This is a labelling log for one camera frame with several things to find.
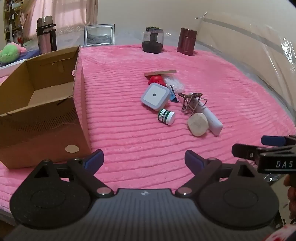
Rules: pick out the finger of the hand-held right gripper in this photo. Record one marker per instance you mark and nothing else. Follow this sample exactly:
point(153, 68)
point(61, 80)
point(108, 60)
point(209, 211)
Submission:
point(245, 151)
point(272, 140)

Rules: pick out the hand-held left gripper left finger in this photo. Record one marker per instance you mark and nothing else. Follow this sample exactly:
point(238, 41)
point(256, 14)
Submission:
point(94, 160)

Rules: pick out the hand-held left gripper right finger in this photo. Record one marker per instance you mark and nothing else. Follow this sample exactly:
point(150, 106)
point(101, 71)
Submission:
point(194, 162)

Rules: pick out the green and white small jar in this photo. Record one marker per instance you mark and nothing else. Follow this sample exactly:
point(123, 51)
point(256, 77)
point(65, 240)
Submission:
point(167, 117)

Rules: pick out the brown cardboard box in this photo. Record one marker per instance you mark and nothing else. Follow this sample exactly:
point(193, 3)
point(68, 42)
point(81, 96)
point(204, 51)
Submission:
point(46, 129)

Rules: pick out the blue binder clip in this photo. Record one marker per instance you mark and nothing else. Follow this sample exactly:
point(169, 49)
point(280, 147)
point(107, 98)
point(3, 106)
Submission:
point(174, 96)

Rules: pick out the white square night light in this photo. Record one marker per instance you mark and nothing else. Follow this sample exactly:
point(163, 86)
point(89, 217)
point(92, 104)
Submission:
point(153, 97)

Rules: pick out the clear plastic bag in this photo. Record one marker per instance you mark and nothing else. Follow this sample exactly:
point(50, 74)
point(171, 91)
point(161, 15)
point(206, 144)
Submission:
point(175, 83)

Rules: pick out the red cartoon figurine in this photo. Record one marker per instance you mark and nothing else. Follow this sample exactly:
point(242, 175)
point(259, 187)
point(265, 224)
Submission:
point(156, 80)

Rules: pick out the person's right hand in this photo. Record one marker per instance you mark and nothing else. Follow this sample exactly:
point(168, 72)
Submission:
point(291, 204)

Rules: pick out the beige stone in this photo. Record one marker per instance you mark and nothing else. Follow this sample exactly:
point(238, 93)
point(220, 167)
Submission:
point(197, 125)

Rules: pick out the white cylinder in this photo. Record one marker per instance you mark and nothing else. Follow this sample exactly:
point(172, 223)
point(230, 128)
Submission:
point(214, 122)

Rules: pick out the pink ribbed blanket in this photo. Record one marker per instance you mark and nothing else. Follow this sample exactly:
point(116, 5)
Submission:
point(138, 141)

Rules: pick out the red white printed clothing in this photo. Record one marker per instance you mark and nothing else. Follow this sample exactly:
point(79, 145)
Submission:
point(279, 235)

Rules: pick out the wooden stick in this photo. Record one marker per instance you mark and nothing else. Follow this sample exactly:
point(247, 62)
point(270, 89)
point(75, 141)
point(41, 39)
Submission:
point(159, 73)

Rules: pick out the maroon canister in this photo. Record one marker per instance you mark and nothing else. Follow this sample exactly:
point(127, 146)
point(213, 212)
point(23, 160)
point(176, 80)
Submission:
point(186, 41)

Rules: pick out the blue and white flat box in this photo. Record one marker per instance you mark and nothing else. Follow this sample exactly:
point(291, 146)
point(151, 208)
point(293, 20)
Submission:
point(32, 54)

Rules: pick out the glass jar with dark base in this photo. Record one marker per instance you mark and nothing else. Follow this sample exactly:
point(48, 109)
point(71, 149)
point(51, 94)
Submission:
point(152, 45)

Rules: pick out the steel thermos flask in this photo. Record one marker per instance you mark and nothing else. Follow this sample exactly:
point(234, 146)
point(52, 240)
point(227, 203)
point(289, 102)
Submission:
point(45, 41)

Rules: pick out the green plush toy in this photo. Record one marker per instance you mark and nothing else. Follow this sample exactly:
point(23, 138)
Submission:
point(9, 53)

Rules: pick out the pink curtain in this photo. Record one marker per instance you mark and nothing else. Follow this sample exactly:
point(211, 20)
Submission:
point(69, 14)

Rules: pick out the silver picture frame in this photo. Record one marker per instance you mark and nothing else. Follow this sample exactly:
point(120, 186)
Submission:
point(99, 34)

